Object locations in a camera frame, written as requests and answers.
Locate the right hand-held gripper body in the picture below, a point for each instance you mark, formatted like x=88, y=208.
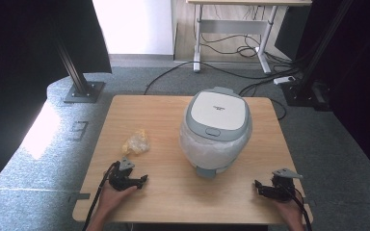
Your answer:
x=282, y=187

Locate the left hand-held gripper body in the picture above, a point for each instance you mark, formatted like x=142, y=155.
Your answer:
x=121, y=178

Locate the clear plastic food bag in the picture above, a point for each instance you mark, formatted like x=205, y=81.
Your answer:
x=136, y=143

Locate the grey rice cooker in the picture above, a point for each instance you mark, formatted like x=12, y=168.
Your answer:
x=218, y=110

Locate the person's left hand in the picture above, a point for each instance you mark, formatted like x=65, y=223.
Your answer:
x=114, y=199

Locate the person's right hand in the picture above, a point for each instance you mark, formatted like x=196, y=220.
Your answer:
x=290, y=210

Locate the grey floor socket cover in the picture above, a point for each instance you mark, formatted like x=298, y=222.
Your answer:
x=79, y=130

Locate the clear plastic bin liner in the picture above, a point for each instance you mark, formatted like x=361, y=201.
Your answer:
x=205, y=150

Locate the white power strip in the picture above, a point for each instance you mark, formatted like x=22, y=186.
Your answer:
x=284, y=80

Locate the black metal stand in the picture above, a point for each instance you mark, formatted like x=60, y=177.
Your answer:
x=77, y=73
x=311, y=70

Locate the black curtain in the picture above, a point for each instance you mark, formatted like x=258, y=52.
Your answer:
x=359, y=80
x=19, y=64

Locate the white frame desk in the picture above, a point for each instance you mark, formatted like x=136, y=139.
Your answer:
x=234, y=25

